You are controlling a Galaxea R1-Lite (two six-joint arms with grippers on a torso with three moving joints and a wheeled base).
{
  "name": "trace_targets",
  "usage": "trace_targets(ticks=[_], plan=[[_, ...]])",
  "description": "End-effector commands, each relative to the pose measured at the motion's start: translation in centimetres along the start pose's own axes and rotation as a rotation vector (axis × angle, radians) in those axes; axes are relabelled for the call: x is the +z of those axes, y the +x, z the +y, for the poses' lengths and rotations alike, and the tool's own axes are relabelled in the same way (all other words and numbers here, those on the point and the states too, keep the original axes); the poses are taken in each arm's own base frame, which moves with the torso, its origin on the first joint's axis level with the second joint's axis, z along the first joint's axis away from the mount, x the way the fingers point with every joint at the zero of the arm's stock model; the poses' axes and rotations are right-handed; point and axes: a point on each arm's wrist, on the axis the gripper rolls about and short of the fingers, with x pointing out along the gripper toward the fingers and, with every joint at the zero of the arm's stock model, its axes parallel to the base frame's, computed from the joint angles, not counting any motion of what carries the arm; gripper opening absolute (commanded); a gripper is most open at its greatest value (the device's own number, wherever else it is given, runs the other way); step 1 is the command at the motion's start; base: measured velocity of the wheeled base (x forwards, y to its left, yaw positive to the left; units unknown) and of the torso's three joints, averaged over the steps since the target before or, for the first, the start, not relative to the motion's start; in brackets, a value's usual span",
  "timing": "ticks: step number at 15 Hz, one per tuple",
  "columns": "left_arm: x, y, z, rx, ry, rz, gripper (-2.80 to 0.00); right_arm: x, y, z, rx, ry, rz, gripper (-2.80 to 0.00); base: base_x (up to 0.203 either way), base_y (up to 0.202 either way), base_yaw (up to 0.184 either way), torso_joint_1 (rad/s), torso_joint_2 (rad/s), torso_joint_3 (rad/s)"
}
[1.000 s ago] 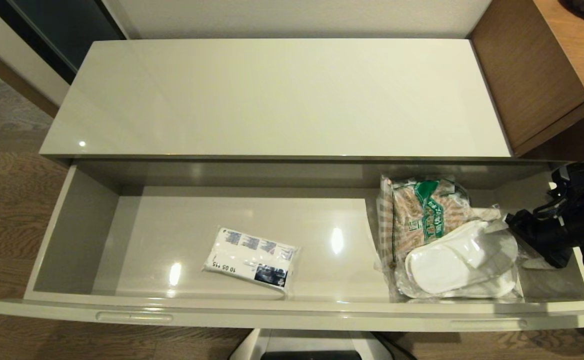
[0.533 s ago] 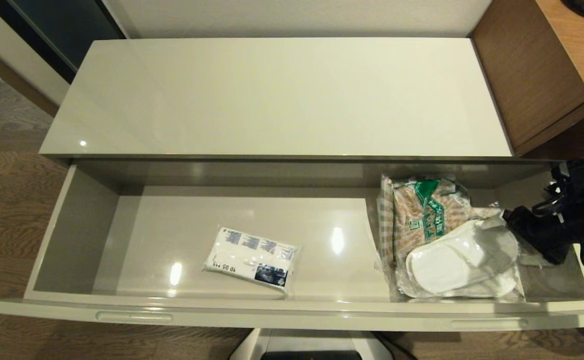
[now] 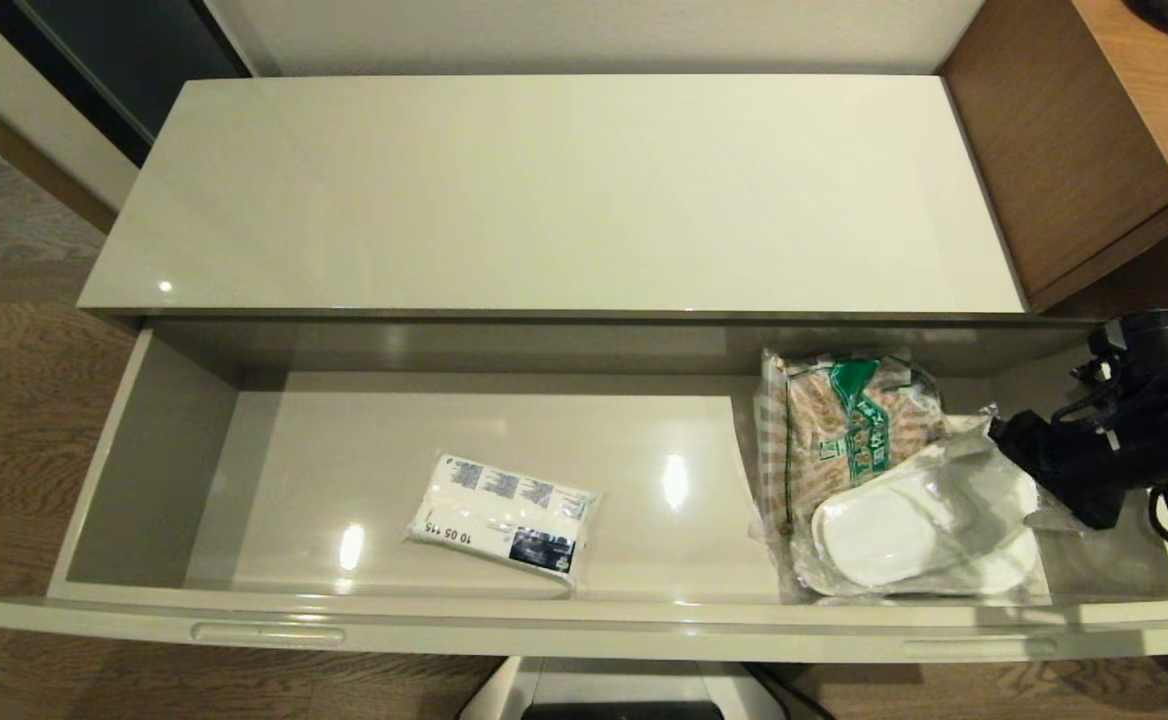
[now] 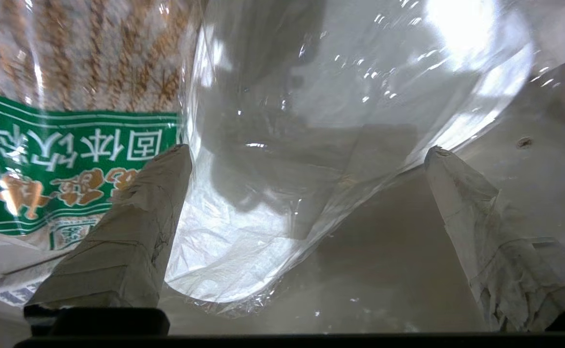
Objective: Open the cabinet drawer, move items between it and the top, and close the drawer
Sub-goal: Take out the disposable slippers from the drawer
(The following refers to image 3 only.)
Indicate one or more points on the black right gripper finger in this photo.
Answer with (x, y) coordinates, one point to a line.
(1014, 440)

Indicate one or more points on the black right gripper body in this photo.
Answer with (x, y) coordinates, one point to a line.
(1084, 470)

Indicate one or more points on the white slippers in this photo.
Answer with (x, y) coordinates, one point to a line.
(884, 535)
(1019, 568)

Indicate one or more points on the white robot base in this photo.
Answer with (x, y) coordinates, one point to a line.
(624, 680)

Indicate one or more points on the open grey drawer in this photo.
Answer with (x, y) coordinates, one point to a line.
(144, 480)

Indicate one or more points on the white slippers in flat bag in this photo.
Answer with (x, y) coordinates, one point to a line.
(1019, 568)

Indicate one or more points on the green brown snack bag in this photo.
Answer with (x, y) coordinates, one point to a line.
(834, 420)

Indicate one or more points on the brown wooden desk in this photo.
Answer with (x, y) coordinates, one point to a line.
(1074, 130)

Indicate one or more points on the white tissue pack blue print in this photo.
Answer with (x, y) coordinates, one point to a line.
(499, 510)

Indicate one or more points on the glossy grey cabinet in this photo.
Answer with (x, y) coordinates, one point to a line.
(494, 200)

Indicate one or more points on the dark glass door panel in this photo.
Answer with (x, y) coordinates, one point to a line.
(124, 60)

